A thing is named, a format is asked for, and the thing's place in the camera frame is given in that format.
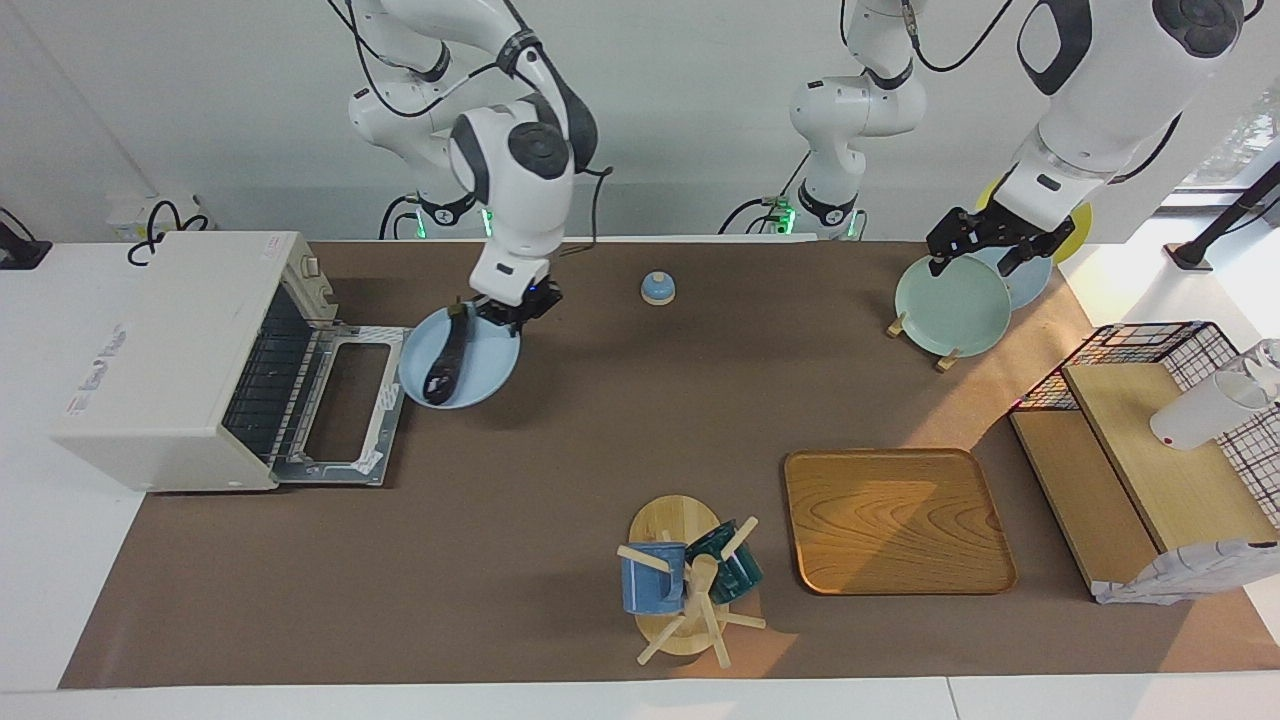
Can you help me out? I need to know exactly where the light blue serving plate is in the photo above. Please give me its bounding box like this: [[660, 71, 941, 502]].
[[398, 305, 523, 409]]

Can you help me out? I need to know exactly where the dark purple eggplant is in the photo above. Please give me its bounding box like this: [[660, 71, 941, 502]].
[[421, 299, 474, 406]]

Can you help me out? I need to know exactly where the white toaster oven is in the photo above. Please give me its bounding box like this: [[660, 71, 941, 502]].
[[50, 231, 412, 493]]

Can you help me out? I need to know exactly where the light blue racked plate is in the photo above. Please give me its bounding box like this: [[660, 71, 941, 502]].
[[975, 245, 1054, 311]]

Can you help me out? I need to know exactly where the pale green plate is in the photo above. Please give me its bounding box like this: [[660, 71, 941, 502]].
[[894, 254, 1013, 358]]

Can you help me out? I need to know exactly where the yellow plate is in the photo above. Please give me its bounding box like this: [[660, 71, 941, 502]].
[[975, 180, 1094, 266]]

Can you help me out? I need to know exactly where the wooden plate rack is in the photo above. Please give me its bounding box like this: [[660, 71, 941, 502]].
[[886, 312, 961, 372]]

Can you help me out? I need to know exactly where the brown table mat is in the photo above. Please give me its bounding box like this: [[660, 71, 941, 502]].
[[58, 240, 1280, 691]]

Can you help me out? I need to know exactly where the black angled stand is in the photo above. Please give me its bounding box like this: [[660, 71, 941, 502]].
[[1164, 160, 1280, 273]]

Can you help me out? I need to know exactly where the white cup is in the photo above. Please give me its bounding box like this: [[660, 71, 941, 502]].
[[1149, 368, 1271, 452]]

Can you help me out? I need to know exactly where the wooden mug tree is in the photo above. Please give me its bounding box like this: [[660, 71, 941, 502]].
[[616, 495, 767, 669]]

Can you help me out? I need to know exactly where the wooden serving tray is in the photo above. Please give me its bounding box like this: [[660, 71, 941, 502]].
[[783, 448, 1018, 596]]

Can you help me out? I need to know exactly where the clear glass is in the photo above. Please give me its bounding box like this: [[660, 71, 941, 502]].
[[1243, 338, 1280, 403]]

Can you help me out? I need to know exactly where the wooden stepped shelf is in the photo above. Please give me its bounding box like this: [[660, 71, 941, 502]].
[[1008, 362, 1280, 599]]

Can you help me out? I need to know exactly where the blue mug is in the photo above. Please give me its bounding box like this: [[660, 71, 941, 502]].
[[620, 542, 691, 616]]

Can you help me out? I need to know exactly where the dark green mug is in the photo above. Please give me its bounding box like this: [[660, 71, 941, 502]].
[[686, 519, 764, 605]]

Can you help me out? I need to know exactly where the white patterned cloth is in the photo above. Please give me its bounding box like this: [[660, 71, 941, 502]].
[[1092, 538, 1280, 607]]

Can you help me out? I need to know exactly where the white power box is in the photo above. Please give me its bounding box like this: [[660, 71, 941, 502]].
[[106, 193, 216, 243]]

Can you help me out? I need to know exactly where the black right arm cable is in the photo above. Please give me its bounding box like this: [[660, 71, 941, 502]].
[[340, 0, 615, 259]]

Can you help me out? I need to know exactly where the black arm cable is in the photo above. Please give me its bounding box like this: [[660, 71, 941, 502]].
[[340, 0, 615, 259], [898, 0, 1019, 74]]

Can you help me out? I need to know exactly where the black wire basket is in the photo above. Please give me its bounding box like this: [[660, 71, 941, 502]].
[[1010, 320, 1280, 531]]

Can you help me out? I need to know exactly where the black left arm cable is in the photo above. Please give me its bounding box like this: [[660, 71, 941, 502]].
[[898, 0, 1019, 74]]

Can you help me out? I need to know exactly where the black coiled cable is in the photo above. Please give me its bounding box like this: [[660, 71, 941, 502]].
[[126, 199, 217, 267]]

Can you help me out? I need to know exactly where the black clamp mount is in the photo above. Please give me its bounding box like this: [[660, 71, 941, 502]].
[[0, 207, 53, 271]]

